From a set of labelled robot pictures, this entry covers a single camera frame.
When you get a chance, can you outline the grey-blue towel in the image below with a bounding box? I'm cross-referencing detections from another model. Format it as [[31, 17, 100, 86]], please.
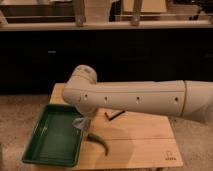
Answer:
[[72, 117, 91, 131]]

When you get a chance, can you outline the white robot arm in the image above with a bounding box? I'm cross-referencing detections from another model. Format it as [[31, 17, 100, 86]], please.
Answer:
[[62, 65, 213, 124]]

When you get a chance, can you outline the green plastic tray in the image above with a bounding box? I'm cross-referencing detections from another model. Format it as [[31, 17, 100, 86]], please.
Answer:
[[22, 104, 83, 167]]

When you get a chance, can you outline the black wooden eraser block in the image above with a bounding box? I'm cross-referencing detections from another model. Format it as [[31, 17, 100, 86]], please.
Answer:
[[104, 111, 126, 121]]

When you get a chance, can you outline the green chili pepper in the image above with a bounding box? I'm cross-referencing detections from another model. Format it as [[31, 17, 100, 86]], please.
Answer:
[[87, 133, 109, 155]]

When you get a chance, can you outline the wooden folding table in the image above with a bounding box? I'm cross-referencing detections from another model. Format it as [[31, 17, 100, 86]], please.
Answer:
[[31, 81, 184, 171]]

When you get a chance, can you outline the wooden shelf rail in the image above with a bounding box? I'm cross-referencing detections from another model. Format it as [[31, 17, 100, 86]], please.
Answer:
[[0, 20, 213, 31]]

